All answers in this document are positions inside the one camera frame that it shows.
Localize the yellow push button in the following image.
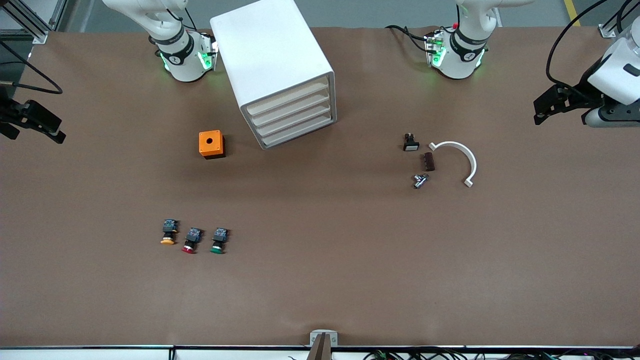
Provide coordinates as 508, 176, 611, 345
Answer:
160, 218, 180, 246

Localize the red push button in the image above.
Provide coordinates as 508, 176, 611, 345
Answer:
181, 227, 203, 255

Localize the green push button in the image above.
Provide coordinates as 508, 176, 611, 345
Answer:
209, 227, 230, 255

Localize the white drawer cabinet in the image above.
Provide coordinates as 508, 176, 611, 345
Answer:
210, 0, 337, 151

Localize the white curved plastic clamp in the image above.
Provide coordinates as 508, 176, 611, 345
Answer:
428, 141, 478, 188

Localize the aluminium frame profile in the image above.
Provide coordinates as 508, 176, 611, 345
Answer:
598, 0, 640, 39
0, 0, 68, 46

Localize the black base cable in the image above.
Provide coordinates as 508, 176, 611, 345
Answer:
385, 24, 432, 53

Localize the orange button enclosure box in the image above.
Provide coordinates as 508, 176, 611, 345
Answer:
198, 130, 226, 160

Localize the white table edge rail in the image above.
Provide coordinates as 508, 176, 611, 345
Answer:
0, 346, 640, 360

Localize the grey metal bracket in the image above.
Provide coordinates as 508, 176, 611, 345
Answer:
310, 330, 338, 347

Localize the brown post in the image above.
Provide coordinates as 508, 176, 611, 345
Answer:
306, 334, 333, 360

